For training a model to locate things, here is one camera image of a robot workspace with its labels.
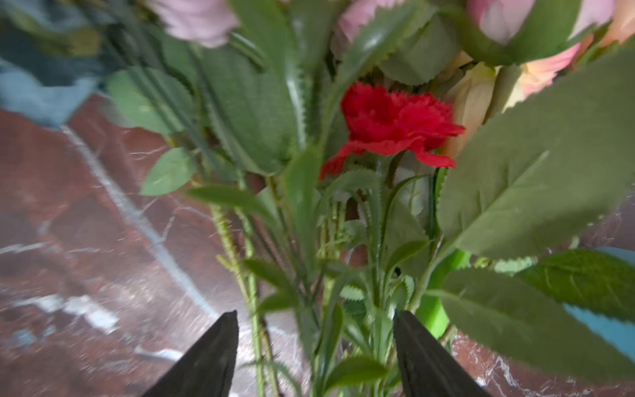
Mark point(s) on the pink white rose stem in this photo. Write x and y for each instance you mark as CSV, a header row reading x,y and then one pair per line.
x,y
251,101

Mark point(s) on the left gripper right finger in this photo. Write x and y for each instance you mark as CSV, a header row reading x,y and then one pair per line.
x,y
426,368

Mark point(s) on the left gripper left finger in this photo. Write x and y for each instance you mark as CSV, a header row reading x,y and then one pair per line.
x,y
208,367

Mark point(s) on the teal ceramic vase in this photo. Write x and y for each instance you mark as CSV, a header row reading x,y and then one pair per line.
x,y
617,333

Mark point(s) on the blue hydrangea flower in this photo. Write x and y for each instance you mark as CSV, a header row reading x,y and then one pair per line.
x,y
53,57

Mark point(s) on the pink rose bunch with leaves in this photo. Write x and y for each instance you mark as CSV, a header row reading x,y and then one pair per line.
x,y
531,177

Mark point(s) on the red carnation stem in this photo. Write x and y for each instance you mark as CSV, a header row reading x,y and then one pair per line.
x,y
382,127

